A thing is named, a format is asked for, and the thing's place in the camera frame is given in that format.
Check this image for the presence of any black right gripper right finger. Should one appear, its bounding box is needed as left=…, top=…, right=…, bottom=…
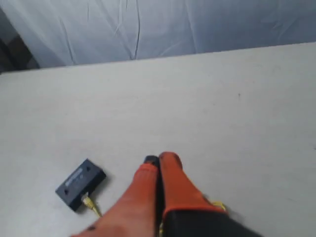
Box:
left=159, top=152, right=259, bottom=237

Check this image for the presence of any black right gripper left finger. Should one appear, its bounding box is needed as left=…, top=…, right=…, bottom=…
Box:
left=76, top=156, right=159, bottom=237

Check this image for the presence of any black rectangular adapter box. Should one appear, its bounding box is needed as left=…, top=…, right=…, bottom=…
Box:
left=55, top=158, right=107, bottom=212

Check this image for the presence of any grey wrinkled backdrop cloth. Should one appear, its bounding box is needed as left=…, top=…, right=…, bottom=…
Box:
left=0, top=0, right=316, bottom=68

